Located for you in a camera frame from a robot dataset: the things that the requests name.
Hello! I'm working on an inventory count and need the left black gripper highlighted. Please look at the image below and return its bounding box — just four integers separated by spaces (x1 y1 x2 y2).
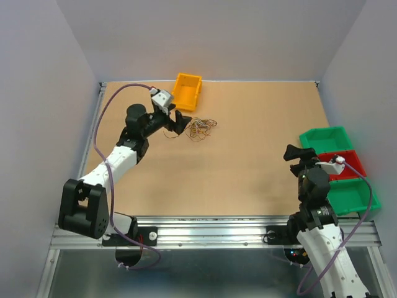
141 103 190 138

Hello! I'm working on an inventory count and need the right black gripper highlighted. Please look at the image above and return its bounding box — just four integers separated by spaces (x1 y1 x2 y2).
283 143 323 201

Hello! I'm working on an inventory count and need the coloured wire bundle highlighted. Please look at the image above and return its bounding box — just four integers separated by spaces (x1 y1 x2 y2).
163 117 219 143

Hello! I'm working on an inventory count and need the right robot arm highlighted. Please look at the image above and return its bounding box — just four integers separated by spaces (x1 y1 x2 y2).
283 144 371 297

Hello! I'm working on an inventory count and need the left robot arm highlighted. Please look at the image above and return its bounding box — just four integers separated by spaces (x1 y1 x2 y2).
58 104 192 239

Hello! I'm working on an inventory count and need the yellow plastic bin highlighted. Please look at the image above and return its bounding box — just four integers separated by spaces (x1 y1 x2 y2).
172 73 202 112

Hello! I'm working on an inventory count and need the far green plastic bin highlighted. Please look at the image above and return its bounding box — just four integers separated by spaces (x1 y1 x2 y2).
299 126 354 155

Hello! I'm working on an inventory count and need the red plastic bin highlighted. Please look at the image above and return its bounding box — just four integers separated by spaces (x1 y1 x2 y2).
316 150 367 181

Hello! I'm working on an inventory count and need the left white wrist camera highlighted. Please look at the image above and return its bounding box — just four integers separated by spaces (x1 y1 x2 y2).
149 88 174 111

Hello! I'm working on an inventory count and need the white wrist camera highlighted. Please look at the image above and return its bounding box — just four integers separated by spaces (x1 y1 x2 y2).
317 155 345 175
149 88 174 111

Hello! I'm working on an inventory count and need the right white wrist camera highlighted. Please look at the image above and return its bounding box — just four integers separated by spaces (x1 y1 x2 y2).
317 155 345 175

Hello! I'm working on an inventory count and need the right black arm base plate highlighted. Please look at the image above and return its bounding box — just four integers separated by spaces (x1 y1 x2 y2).
262 225 300 245

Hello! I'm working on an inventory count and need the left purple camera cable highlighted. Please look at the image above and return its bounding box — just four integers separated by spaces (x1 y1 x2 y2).
92 83 162 271

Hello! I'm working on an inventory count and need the purple camera cable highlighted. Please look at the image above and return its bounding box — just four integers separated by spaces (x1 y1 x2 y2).
92 83 162 271
296 161 373 296

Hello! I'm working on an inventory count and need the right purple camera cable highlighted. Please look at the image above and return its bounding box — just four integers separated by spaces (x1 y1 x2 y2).
296 161 373 296

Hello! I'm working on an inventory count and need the aluminium mounting rail frame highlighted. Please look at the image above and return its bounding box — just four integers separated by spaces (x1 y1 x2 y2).
35 81 385 298

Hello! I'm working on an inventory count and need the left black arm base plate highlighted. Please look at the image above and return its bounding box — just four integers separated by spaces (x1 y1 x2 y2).
102 226 159 247

